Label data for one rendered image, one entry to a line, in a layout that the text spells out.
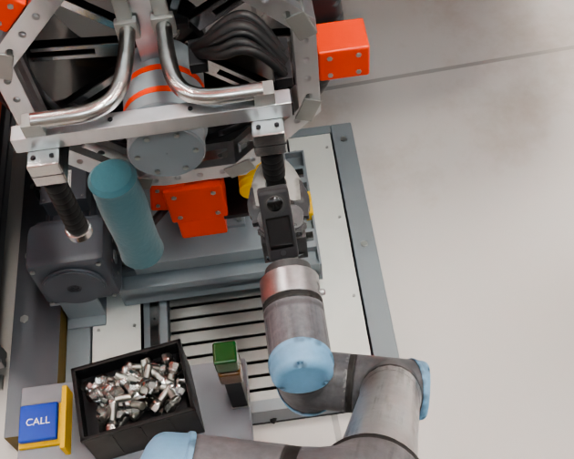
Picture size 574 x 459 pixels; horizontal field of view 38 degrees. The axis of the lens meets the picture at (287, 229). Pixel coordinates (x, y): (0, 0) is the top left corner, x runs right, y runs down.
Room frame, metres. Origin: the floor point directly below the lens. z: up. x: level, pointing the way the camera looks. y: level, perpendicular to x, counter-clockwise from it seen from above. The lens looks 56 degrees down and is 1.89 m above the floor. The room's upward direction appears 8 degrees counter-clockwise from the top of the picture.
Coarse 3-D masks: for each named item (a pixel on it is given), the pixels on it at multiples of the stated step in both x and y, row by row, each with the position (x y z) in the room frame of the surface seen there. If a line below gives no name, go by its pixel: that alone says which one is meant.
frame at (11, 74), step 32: (32, 0) 1.03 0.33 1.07; (256, 0) 1.03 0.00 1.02; (288, 0) 1.03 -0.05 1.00; (0, 32) 1.07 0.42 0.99; (32, 32) 1.03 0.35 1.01; (0, 64) 1.02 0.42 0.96; (32, 96) 1.07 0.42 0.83; (320, 96) 1.04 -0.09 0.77; (288, 128) 1.03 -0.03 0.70; (96, 160) 1.03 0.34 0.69; (128, 160) 1.06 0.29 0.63; (224, 160) 1.04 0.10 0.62; (256, 160) 1.03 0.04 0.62
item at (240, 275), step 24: (312, 216) 1.19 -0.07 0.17; (312, 240) 1.12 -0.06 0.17; (216, 264) 1.10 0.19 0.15; (240, 264) 1.09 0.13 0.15; (264, 264) 1.08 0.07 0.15; (312, 264) 1.05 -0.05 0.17; (144, 288) 1.05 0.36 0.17; (168, 288) 1.05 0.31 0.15; (192, 288) 1.05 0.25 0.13; (216, 288) 1.05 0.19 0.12; (240, 288) 1.05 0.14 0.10
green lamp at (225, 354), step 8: (216, 344) 0.62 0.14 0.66; (224, 344) 0.62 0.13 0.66; (232, 344) 0.62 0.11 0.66; (216, 352) 0.61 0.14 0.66; (224, 352) 0.60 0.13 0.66; (232, 352) 0.60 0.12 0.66; (216, 360) 0.59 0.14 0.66; (224, 360) 0.59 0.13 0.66; (232, 360) 0.59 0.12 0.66; (216, 368) 0.59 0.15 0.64; (224, 368) 0.59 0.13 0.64; (232, 368) 0.59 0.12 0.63
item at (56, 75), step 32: (64, 0) 1.13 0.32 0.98; (224, 0) 1.13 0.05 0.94; (64, 32) 1.32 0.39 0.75; (192, 32) 1.17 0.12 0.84; (288, 32) 1.14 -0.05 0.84; (32, 64) 1.13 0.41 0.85; (64, 64) 1.23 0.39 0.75; (96, 64) 1.29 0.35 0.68; (224, 64) 1.14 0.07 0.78; (256, 64) 1.23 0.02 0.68; (64, 96) 1.15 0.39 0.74; (96, 96) 1.20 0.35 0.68; (224, 128) 1.11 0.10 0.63
